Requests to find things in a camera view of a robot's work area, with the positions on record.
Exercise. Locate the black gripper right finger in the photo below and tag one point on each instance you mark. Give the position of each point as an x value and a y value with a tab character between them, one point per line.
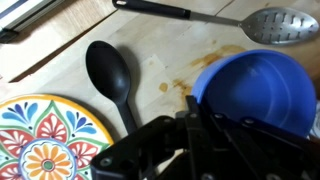
240	150

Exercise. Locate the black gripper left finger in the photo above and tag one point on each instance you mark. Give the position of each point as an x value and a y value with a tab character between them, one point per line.
140	146

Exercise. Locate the blue plastic bowl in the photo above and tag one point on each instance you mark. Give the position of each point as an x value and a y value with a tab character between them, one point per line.
260	86

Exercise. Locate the black plastic spoon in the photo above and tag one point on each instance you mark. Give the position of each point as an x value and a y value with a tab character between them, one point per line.
108	73

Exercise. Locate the colourful floral ceramic plate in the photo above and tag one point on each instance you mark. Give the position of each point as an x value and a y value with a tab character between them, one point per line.
50	143

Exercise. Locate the white striped metal rail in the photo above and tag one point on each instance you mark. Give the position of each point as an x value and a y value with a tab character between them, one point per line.
20	15

